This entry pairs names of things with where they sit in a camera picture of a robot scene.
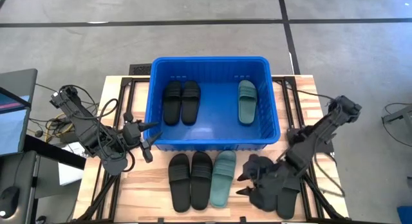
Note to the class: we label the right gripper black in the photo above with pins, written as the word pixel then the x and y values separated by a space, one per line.
pixel 270 182

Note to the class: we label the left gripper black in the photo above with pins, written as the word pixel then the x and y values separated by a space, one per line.
pixel 132 132

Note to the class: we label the green rubber slide sandal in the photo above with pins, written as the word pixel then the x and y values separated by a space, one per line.
pixel 247 103
pixel 222 179

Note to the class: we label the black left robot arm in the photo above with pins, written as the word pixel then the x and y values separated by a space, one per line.
pixel 87 127

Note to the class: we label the blue plastic bin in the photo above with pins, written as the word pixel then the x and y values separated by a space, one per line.
pixel 212 137

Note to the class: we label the black floor vent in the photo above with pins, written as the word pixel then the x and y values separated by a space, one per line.
pixel 140 69

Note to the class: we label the white paper sheet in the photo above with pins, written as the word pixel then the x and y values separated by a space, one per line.
pixel 69 172

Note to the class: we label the black desk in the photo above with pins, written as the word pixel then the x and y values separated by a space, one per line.
pixel 51 154

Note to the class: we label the monitor screen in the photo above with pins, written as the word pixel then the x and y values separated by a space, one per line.
pixel 16 127

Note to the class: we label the black computer mouse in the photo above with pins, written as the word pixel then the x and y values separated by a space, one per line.
pixel 8 201

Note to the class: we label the blue box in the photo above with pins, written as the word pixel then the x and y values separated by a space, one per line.
pixel 405 216

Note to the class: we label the black metal rig frame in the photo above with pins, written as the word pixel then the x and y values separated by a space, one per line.
pixel 107 190
pixel 313 193

